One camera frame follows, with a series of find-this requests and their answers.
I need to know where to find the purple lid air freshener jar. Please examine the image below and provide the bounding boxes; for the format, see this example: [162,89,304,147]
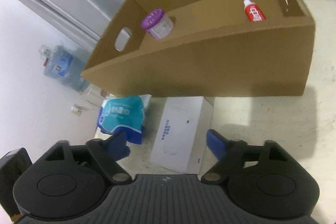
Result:
[141,9,174,40]

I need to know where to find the red toothpaste tube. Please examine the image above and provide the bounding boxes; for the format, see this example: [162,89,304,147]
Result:
[243,0,266,22]

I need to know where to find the blue wet wipes pack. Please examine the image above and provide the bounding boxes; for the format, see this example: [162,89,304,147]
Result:
[97,94,151,144]

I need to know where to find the white flat box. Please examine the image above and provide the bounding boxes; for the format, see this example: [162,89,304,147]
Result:
[150,96,214,174]

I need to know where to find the white water dispenser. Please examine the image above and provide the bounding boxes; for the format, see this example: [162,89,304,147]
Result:
[80,84,113,109]

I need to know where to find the blue water jug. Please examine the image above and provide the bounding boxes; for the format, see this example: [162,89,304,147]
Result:
[39,45,89,93]

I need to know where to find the brown cardboard box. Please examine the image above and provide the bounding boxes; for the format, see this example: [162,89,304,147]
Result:
[82,0,315,97]

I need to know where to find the white wall socket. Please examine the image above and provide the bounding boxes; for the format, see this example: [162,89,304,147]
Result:
[71,104,85,116]

